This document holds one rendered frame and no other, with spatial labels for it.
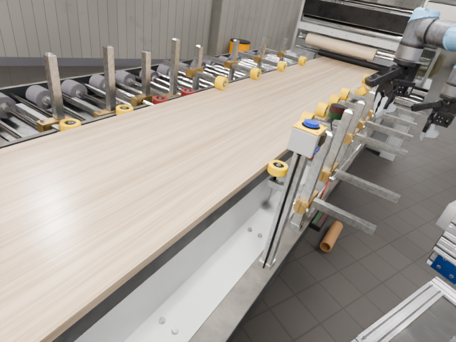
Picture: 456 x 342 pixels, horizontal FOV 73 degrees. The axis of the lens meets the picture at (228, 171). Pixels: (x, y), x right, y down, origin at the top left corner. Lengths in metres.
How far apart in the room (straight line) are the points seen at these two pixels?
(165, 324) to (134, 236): 0.30
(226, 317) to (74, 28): 4.99
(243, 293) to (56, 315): 0.52
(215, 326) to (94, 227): 0.42
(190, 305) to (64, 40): 4.86
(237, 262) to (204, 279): 0.15
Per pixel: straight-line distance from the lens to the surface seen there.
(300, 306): 1.95
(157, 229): 0.87
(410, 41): 1.20
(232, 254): 1.21
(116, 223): 0.89
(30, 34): 5.45
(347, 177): 1.43
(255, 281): 1.05
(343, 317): 2.02
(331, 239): 2.32
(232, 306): 0.98
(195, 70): 2.13
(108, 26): 5.57
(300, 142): 0.80
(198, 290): 1.09
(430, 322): 1.99
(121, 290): 0.82
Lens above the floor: 1.50
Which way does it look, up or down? 32 degrees down
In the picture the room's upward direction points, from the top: 10 degrees clockwise
